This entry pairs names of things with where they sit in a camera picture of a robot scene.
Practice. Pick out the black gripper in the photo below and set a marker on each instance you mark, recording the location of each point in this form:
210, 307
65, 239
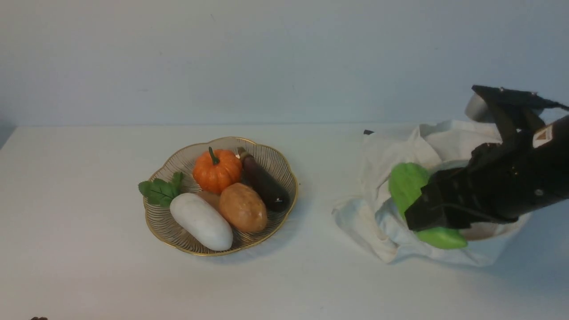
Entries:
500, 183

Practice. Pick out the green toy cucumber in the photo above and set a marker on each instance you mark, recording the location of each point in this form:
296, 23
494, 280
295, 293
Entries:
405, 183

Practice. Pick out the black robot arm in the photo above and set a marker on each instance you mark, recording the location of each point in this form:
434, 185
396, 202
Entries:
555, 137

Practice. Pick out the white cloth bag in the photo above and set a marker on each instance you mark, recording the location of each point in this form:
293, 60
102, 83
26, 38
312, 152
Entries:
372, 221

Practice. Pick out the dark purple toy eggplant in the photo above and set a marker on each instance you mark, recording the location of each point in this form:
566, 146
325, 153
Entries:
273, 194

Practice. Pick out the brown toy potato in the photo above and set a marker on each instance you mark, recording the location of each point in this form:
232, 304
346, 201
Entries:
243, 208

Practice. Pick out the orange toy pumpkin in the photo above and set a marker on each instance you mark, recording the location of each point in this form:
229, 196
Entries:
217, 169

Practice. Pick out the white toy radish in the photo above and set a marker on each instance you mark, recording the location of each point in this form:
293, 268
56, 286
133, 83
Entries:
190, 211

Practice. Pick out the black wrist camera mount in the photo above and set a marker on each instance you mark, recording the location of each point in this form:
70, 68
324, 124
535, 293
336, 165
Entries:
512, 111

